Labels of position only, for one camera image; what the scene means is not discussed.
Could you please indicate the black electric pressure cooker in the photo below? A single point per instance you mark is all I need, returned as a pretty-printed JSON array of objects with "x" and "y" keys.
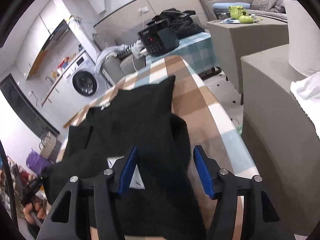
[{"x": 159, "y": 38}]

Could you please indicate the grey sofa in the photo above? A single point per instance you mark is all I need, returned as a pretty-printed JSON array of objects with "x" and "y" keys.
[{"x": 116, "y": 59}]

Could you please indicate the white front-load washing machine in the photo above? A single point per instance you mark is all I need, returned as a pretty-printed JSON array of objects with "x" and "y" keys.
[{"x": 80, "y": 83}]

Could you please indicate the plaid checkered tablecloth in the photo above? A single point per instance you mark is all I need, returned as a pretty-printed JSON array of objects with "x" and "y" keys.
[{"x": 207, "y": 122}]

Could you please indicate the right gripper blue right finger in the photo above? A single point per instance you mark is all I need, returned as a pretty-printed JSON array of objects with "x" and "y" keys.
[{"x": 203, "y": 172}]

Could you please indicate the purple bag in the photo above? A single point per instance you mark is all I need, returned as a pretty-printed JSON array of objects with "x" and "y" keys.
[{"x": 36, "y": 162}]

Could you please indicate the pile of black clothes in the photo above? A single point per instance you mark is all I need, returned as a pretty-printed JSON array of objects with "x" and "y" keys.
[{"x": 181, "y": 21}]

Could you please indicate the white crumpled tissue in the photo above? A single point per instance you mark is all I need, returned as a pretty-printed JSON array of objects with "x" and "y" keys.
[{"x": 307, "y": 94}]

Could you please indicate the woven laundry basket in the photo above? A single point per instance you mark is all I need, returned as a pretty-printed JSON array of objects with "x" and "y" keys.
[{"x": 50, "y": 147}]

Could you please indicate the range hood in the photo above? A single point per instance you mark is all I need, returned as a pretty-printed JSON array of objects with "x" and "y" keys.
[{"x": 58, "y": 33}]

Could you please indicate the black knit sweater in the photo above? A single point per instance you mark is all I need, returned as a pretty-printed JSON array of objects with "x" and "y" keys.
[{"x": 140, "y": 121}]

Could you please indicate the teal checkered side table cloth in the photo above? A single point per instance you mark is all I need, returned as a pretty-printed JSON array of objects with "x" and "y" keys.
[{"x": 198, "y": 51}]

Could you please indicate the grey blanket on bed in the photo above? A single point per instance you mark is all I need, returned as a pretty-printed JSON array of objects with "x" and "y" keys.
[{"x": 269, "y": 5}]

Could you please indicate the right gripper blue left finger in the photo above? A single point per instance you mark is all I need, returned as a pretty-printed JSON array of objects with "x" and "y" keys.
[{"x": 128, "y": 165}]

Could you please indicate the grey cube cabinet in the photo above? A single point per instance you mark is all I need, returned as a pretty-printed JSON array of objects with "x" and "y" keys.
[{"x": 254, "y": 57}]

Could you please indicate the person left hand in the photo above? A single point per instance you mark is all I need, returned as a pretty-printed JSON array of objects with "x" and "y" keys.
[{"x": 36, "y": 207}]

